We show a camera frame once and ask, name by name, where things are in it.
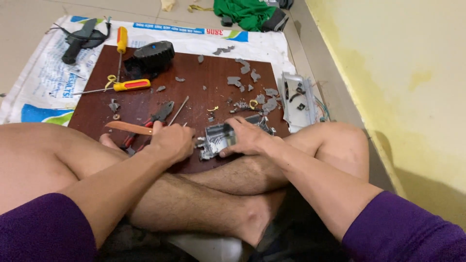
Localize person's right hand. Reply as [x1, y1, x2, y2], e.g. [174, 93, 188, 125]
[219, 116, 278, 158]

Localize person's left hand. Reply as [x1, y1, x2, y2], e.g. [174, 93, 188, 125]
[147, 121, 197, 167]

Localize grey plastic housing piece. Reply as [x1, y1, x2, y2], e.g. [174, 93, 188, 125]
[198, 115, 276, 161]

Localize wooden-handled knife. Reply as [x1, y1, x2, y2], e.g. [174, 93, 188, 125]
[105, 121, 155, 136]

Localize thin metal rod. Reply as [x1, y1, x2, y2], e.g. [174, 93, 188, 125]
[168, 96, 190, 126]

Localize person's left leg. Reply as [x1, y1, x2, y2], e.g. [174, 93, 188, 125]
[0, 122, 288, 249]

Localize person's leg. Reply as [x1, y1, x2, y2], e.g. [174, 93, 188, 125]
[99, 121, 370, 197]
[0, 122, 288, 249]

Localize scattered grey plastic fragments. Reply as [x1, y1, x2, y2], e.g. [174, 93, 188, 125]
[157, 45, 283, 118]

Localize white plastic casing shell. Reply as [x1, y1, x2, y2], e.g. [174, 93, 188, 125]
[281, 71, 318, 134]

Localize dark brown wooden board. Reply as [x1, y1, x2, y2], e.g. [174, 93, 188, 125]
[68, 45, 291, 174]

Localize person's right leg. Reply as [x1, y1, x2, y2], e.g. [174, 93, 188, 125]
[99, 121, 370, 197]

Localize black round motor part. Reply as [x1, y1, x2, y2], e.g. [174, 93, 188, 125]
[124, 41, 175, 79]

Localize dark shorts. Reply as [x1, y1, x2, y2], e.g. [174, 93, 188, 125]
[96, 218, 190, 262]

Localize white cloth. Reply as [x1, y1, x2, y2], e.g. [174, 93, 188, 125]
[167, 234, 244, 262]

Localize green cloth garment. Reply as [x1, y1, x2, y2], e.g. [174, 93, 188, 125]
[213, 0, 289, 33]

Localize white printed woven sack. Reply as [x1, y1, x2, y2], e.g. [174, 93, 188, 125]
[0, 15, 297, 134]

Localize purple long-sleeved shirt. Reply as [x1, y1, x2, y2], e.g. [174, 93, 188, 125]
[0, 191, 466, 262]

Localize red-black handled pliers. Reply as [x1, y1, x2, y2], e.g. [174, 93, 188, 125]
[120, 101, 175, 152]

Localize yellow-red handled long screwdriver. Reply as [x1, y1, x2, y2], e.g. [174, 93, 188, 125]
[72, 79, 151, 96]

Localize blue and green wires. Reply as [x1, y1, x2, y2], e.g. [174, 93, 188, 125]
[315, 96, 331, 123]

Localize yellow-orange handled short screwdriver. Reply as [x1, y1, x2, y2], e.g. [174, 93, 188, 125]
[116, 26, 129, 83]

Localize yellow strap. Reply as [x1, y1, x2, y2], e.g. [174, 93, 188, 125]
[187, 4, 215, 13]

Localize black plastic casing with cable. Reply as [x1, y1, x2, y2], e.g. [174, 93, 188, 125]
[49, 17, 112, 65]

